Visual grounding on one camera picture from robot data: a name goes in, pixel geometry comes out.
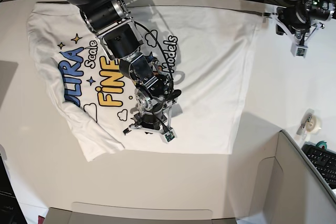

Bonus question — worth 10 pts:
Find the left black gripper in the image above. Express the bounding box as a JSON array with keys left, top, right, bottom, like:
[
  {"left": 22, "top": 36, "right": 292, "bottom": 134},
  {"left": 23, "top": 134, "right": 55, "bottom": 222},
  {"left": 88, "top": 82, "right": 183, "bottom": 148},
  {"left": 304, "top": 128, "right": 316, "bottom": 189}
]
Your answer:
[{"left": 276, "top": 6, "right": 311, "bottom": 35}]

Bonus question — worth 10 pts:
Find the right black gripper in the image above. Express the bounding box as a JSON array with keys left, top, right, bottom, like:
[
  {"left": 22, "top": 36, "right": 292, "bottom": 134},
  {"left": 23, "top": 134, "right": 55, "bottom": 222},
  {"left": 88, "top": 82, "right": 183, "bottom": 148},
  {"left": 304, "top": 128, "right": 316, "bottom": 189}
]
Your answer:
[{"left": 132, "top": 110, "right": 168, "bottom": 134}]

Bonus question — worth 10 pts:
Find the white printed t-shirt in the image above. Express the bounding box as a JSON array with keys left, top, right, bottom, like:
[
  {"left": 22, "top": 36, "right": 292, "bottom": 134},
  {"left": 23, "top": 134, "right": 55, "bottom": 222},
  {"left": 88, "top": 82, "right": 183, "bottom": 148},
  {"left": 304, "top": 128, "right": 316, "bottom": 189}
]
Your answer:
[{"left": 27, "top": 3, "right": 262, "bottom": 161}]

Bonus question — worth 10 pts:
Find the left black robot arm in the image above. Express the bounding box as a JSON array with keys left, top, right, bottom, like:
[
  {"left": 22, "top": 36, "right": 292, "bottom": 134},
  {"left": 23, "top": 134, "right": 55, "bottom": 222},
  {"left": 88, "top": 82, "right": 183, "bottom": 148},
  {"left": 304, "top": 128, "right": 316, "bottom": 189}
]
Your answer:
[{"left": 277, "top": 0, "right": 335, "bottom": 36}]

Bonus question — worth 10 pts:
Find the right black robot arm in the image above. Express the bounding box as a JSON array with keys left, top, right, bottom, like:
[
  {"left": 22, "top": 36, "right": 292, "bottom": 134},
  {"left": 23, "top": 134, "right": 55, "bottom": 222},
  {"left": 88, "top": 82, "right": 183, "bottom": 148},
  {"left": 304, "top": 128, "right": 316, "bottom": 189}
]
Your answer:
[{"left": 66, "top": 0, "right": 181, "bottom": 140}]

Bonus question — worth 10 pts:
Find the clear tape dispenser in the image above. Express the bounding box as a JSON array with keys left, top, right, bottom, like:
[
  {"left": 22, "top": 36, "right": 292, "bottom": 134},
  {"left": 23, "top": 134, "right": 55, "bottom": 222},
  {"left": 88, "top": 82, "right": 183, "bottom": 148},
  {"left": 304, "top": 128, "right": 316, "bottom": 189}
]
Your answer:
[{"left": 296, "top": 109, "right": 322, "bottom": 142}]

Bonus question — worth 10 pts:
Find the green tape roll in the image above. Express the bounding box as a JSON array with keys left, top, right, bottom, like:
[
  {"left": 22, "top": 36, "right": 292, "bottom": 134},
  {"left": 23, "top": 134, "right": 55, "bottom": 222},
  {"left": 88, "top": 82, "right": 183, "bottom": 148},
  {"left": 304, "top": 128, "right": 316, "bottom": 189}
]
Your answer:
[{"left": 316, "top": 141, "right": 327, "bottom": 150}]

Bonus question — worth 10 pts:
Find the black computer keyboard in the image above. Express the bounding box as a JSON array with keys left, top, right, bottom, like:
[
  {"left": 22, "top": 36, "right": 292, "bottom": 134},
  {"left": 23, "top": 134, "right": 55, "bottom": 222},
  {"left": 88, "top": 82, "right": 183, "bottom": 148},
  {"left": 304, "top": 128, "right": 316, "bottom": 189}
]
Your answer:
[{"left": 301, "top": 144, "right": 336, "bottom": 189}]

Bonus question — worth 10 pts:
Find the beige partition box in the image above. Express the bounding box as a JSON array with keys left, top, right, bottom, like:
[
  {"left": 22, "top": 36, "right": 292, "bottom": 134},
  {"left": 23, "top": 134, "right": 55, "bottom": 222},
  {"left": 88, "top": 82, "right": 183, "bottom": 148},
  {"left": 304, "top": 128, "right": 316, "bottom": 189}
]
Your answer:
[{"left": 44, "top": 130, "right": 335, "bottom": 223}]

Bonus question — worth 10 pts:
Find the black monitor corner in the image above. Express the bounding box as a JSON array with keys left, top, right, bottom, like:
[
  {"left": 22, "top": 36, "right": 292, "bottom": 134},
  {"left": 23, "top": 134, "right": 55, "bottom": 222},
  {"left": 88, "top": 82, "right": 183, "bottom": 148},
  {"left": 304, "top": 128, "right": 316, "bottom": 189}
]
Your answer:
[{"left": 1, "top": 146, "right": 27, "bottom": 224}]

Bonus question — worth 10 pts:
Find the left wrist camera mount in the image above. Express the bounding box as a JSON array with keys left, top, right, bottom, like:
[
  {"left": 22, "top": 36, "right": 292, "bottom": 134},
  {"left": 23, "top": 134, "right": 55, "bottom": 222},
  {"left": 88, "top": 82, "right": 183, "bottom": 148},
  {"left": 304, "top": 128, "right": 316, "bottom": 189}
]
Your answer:
[{"left": 263, "top": 13, "right": 325, "bottom": 58}]

